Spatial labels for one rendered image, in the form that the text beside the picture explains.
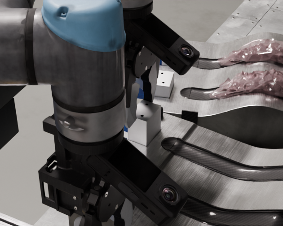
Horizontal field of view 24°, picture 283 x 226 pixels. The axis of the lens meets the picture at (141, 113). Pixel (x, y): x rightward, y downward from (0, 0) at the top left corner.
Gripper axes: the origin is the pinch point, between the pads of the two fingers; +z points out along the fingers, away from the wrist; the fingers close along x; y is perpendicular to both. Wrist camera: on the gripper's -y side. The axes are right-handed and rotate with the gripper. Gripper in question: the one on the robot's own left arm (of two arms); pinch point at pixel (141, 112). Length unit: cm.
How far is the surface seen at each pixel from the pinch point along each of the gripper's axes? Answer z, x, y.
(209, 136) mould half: 4.7, -5.4, -10.0
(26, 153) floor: 93, -64, 85
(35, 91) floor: 93, -98, 106
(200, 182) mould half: 5.0, 5.4, -13.5
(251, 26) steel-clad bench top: 13, -58, 2
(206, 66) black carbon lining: 8.2, -29.7, 1.5
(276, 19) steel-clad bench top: 13, -64, -2
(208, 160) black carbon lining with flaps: 5.4, -0.4, -12.2
